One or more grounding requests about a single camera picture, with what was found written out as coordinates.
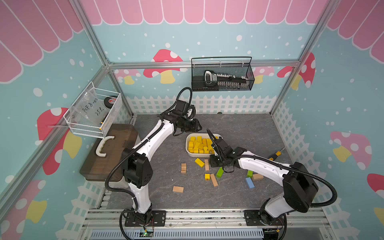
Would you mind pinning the white plastic tub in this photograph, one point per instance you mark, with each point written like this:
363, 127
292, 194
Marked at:
202, 138

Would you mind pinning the wooden arch block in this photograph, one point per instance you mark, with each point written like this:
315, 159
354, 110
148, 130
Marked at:
183, 168

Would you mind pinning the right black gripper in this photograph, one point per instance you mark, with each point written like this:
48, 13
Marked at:
211, 158

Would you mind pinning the right natural wooden plank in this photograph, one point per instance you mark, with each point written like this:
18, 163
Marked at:
214, 180

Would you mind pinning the clear wall-mounted bin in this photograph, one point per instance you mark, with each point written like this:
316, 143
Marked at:
88, 116

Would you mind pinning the left natural wooden plank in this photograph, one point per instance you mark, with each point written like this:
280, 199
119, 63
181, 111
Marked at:
207, 165

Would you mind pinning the black tape roll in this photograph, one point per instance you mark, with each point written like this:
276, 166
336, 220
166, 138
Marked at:
110, 101

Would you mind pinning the green rectangular block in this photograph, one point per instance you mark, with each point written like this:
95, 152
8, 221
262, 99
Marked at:
249, 173

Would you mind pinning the socket wrench set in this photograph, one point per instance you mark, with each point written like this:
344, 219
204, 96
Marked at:
223, 81

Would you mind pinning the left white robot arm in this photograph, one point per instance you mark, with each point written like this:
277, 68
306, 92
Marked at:
136, 163

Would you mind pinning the black wire mesh basket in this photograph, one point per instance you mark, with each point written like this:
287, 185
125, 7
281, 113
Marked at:
238, 66

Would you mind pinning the light blue block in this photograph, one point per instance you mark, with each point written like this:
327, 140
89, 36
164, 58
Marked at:
250, 183

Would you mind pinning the tan wooden cube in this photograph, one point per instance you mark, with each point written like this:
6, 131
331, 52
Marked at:
257, 177

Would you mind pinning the large yellow front block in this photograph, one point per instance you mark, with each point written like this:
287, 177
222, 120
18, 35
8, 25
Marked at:
198, 146

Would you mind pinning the yellow black screwdriver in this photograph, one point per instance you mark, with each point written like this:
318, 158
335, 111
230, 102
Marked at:
276, 155

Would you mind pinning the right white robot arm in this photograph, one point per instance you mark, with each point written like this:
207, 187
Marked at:
299, 186

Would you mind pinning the long yellow block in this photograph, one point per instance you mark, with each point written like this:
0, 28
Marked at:
191, 146

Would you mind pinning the brown toolbox with white handle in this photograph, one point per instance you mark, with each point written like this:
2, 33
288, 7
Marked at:
106, 153

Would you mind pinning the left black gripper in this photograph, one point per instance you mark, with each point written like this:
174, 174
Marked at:
194, 128

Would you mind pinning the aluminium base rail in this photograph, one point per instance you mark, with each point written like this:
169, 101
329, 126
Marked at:
190, 224

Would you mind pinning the natural wooden plank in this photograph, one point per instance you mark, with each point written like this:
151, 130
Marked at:
214, 180
207, 165

